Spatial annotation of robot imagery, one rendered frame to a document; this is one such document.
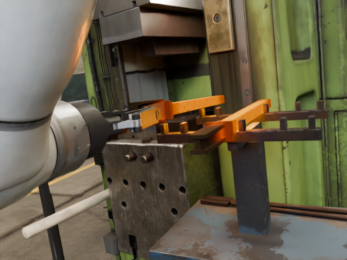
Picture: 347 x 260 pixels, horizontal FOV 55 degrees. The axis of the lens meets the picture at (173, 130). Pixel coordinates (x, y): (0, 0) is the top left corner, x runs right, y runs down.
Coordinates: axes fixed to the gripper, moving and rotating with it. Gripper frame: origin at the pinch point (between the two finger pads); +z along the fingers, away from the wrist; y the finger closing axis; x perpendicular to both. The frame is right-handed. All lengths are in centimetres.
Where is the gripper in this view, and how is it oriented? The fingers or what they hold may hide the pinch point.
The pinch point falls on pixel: (148, 112)
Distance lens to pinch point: 59.1
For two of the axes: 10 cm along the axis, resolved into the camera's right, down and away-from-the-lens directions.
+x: -1.2, -9.8, -1.4
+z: 4.4, -1.8, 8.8
